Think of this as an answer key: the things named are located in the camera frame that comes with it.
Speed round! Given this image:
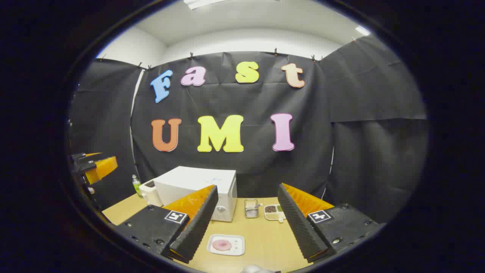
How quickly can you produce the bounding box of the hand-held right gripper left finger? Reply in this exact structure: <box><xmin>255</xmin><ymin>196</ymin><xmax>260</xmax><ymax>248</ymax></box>
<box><xmin>114</xmin><ymin>185</ymin><xmax>219</xmax><ymax>264</ymax></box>

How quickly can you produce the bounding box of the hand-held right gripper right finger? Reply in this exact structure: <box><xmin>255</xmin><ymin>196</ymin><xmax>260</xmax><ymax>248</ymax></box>
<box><xmin>277</xmin><ymin>183</ymin><xmax>385</xmax><ymax>263</ymax></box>

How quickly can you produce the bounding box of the white microwave oven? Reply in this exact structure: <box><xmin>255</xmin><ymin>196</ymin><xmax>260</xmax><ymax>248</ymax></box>
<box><xmin>153</xmin><ymin>166</ymin><xmax>238</xmax><ymax>222</ymax></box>

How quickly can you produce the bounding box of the white food tray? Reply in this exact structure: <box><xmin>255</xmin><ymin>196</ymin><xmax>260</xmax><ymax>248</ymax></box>
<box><xmin>207</xmin><ymin>234</ymin><xmax>246</xmax><ymax>256</ymax></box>

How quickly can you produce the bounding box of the divided white condiment dish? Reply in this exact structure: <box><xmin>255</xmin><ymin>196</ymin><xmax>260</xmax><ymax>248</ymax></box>
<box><xmin>264</xmin><ymin>204</ymin><xmax>286</xmax><ymax>223</ymax></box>

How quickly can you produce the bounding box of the white toaster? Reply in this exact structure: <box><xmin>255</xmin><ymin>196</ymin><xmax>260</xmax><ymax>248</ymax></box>
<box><xmin>139</xmin><ymin>179</ymin><xmax>163</xmax><ymax>207</ymax></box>

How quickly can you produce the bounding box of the black backdrop cloth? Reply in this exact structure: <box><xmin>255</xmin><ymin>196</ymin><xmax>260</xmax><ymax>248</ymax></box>
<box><xmin>68</xmin><ymin>36</ymin><xmax>429</xmax><ymax>224</ymax></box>

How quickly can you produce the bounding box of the metal wire basket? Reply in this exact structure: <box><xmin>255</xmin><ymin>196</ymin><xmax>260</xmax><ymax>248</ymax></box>
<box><xmin>244</xmin><ymin>199</ymin><xmax>259</xmax><ymax>219</ymax></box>

